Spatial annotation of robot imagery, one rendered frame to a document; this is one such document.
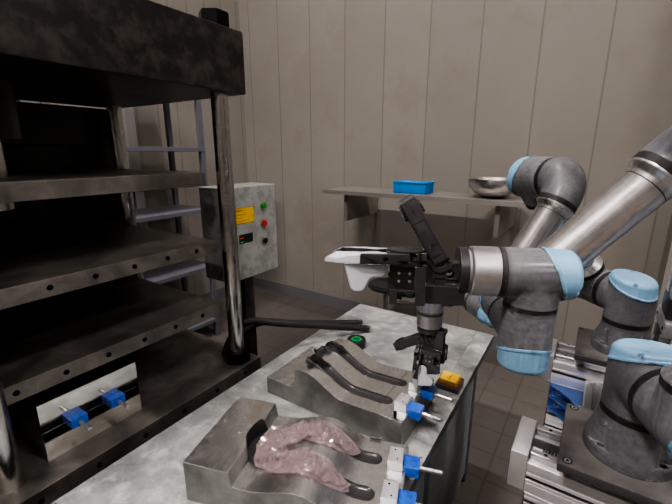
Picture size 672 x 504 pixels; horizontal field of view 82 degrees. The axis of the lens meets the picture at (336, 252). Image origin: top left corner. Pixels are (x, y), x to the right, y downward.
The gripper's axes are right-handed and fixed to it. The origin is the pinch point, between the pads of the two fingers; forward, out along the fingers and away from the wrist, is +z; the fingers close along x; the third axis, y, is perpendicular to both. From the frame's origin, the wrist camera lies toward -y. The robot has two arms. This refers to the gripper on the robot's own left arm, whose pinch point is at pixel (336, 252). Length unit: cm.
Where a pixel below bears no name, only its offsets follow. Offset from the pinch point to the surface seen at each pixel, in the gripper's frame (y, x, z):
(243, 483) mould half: 56, 18, 23
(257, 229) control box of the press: 4, 105, 51
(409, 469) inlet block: 56, 28, -15
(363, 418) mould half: 54, 47, -2
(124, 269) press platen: 13, 45, 72
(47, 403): 47, 26, 81
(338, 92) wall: -113, 311, 45
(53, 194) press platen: -9, 31, 80
